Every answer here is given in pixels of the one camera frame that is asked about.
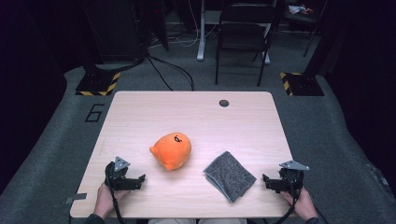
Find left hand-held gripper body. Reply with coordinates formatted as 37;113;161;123
105;156;134;191

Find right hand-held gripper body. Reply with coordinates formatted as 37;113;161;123
278;160;311;193

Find grey fluffy cloth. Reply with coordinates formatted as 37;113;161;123
203;150;258;203

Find orange plush toy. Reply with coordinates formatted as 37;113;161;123
148;132;192;172

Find person's left hand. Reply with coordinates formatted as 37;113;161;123
93;183;129;220

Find person's right hand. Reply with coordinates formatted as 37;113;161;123
279;187;318;222

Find grey tape strip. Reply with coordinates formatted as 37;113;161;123
64;192;88;205

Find black striped stand base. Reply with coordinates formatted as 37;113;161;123
279;72;325;97
75;71;121;97

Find white desk leg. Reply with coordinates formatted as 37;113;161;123
196;0;207;62
261;22;271;65

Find black folding chair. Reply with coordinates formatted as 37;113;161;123
214;2;279;88

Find black cabinet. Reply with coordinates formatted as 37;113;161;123
83;0;148;63

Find small colourful item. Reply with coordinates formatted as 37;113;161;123
288;4;314;16

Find right hand-held gripper cable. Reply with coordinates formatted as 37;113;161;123
274;178;302;224

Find hand-held gripper cable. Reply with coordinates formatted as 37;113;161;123
105;161;126;224
274;178;302;224

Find left hand-held gripper cable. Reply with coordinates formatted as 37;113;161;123
105;161;126;224

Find thin black cable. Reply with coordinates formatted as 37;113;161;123
312;204;330;224

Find black floor cable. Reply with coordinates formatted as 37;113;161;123
146;55;174;91
146;54;195;91

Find white cable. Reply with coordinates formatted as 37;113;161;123
148;0;219;49

